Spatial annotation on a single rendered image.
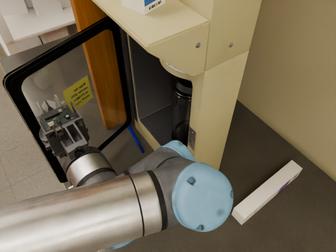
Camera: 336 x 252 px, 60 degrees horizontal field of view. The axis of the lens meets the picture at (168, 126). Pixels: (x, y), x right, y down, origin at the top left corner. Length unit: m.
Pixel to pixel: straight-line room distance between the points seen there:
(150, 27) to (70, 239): 0.30
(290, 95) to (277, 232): 0.43
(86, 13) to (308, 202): 0.81
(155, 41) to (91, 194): 0.22
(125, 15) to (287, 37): 0.59
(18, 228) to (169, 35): 0.30
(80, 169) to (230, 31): 0.34
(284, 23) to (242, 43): 0.40
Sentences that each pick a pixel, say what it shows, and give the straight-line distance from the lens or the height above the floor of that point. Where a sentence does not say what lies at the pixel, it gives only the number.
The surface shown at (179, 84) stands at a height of 1.25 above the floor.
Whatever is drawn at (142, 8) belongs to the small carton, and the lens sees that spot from 0.48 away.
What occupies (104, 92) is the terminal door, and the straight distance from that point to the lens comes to 0.82.
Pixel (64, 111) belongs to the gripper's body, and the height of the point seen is 1.35.
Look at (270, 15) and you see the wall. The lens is 0.98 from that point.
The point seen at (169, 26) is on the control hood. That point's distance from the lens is 0.46.
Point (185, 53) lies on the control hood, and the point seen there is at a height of 1.47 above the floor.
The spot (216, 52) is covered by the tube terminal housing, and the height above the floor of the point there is 1.44.
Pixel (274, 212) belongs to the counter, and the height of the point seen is 0.94.
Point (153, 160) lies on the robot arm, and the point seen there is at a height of 1.36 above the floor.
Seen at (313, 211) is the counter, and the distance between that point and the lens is 0.98.
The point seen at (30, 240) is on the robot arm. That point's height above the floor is 1.46.
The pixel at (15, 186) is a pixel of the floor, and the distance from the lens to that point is 2.22.
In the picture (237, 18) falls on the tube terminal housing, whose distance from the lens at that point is 0.52.
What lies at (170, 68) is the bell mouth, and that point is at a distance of 0.67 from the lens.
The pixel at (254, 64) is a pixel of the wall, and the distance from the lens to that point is 1.08.
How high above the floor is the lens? 1.75
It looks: 50 degrees down
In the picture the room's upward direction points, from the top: straight up
